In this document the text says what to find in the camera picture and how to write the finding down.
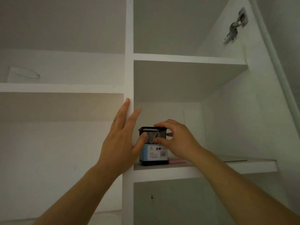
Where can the person's left forearm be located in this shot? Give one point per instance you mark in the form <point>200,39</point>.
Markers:
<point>79,199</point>

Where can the pink flat object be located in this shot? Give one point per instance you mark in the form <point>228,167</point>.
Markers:
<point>175,160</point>

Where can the person's left hand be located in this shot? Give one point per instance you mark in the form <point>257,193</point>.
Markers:
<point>117,152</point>

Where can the person's right hand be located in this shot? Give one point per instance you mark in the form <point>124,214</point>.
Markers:
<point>182,142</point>

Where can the black mesh pen holder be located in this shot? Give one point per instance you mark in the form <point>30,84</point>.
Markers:
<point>152,154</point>

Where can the person's right forearm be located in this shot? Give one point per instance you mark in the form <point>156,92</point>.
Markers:
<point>239,192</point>

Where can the white cabinet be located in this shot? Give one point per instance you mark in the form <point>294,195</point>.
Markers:
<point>175,79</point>

